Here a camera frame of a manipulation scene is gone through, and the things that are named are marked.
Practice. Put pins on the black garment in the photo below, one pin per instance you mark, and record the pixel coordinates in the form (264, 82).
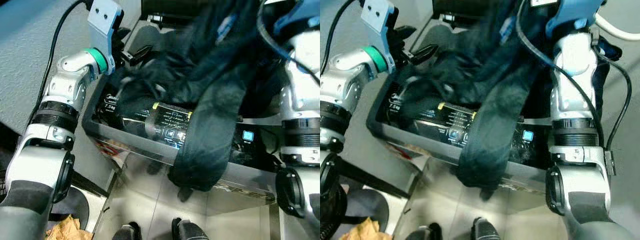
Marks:
(487, 135)
(210, 130)

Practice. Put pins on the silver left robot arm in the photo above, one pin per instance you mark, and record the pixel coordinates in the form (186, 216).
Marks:
(60, 90)
(345, 75)

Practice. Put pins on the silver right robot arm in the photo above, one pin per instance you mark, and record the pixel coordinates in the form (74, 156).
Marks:
(575, 100)
(300, 90)

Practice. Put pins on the black robot left foot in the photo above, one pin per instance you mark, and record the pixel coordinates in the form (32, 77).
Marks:
(422, 233)
(126, 232)

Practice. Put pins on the black robot foot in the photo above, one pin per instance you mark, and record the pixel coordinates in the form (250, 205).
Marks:
(189, 231)
(126, 232)
(422, 233)
(485, 231)

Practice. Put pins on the black robot right foot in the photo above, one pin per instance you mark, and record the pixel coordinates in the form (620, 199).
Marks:
(485, 231)
(189, 231)

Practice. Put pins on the crumpled brown paper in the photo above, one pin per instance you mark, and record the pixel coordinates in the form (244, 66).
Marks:
(367, 231)
(67, 230)

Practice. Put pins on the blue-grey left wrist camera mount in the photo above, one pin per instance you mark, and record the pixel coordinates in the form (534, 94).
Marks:
(377, 17)
(102, 20)

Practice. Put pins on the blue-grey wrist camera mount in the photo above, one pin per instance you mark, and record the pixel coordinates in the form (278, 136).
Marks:
(377, 17)
(295, 17)
(102, 20)
(575, 15)

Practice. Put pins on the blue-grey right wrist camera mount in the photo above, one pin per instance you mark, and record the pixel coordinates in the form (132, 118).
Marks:
(575, 15)
(295, 17)

